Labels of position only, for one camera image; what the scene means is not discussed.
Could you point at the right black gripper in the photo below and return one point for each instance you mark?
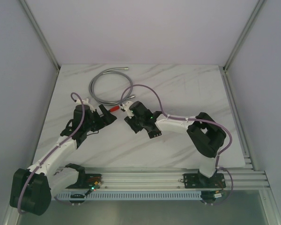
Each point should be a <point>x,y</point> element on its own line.
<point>130,122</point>

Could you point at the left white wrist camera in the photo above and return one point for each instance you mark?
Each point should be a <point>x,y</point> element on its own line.
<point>86,102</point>

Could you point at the white slotted cable duct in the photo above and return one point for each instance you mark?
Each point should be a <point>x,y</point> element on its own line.
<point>129,195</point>

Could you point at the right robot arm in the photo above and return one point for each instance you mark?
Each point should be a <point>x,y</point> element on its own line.
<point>206,136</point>

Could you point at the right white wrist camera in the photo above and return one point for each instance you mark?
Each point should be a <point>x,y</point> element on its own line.
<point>125,107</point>

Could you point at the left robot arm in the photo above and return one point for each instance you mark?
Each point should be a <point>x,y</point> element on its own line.
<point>34,187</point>

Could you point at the black fuse box base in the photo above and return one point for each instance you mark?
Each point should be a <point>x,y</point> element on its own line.
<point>153,134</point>

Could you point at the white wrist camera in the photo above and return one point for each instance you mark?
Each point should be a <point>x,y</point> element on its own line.
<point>86,102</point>
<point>125,107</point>

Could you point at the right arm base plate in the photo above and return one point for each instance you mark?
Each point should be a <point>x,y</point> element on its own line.
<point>197,181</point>

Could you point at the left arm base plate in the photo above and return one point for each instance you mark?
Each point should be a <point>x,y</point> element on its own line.
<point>90,180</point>

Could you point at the aluminium rail frame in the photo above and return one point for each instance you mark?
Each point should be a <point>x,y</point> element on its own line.
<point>160,179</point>

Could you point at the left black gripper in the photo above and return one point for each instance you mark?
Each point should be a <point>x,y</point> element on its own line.
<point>102,116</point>

